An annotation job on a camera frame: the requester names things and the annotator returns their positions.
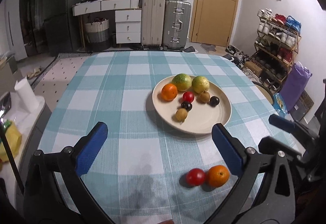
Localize dark plum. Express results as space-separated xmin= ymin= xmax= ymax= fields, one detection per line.
xmin=181 ymin=101 xmax=192 ymax=111
xmin=209 ymin=96 xmax=220 ymax=107

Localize large red tomato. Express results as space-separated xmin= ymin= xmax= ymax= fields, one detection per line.
xmin=186 ymin=168 xmax=206 ymax=187

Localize silver suitcase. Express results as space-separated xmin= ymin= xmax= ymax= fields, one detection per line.
xmin=162 ymin=0 xmax=192 ymax=51

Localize small orange on plate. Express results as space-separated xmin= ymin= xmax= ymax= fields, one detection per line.
xmin=161 ymin=83 xmax=178 ymax=102

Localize brown longan fruit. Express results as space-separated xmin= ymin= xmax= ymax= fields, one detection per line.
xmin=199 ymin=91 xmax=210 ymax=103
xmin=175 ymin=108 xmax=188 ymax=122

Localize cream round plate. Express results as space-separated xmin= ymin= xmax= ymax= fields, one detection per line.
xmin=151 ymin=76 xmax=232 ymax=135

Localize wooden door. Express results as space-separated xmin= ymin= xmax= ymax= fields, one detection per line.
xmin=189 ymin=0 xmax=238 ymax=47

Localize beige suitcase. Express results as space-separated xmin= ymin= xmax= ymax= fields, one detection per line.
xmin=141 ymin=0 xmax=165 ymax=47

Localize yellow bag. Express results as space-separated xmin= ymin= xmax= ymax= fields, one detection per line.
xmin=0 ymin=119 xmax=22 ymax=162

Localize woven laundry basket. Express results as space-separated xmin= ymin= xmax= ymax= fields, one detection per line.
xmin=85 ymin=17 xmax=109 ymax=52

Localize green yellow round fruit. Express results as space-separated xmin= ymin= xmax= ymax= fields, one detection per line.
xmin=171 ymin=74 xmax=192 ymax=92

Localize small red tomato on plate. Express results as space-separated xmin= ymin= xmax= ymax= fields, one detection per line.
xmin=182 ymin=91 xmax=195 ymax=103

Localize white paper roll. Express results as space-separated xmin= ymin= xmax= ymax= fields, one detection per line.
xmin=14 ymin=78 xmax=39 ymax=113

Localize purple bag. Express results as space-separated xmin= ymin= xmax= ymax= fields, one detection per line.
xmin=279 ymin=62 xmax=312 ymax=112

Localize black refrigerator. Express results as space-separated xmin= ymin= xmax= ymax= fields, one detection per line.
xmin=43 ymin=0 xmax=81 ymax=56

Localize large orange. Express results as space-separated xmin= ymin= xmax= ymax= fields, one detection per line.
xmin=207 ymin=165 xmax=230 ymax=188

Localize shoe rack with shoes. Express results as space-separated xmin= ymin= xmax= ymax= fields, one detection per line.
xmin=251 ymin=9 xmax=301 ymax=94

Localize white drawer cabinet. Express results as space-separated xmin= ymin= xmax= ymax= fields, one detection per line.
xmin=72 ymin=0 xmax=141 ymax=44

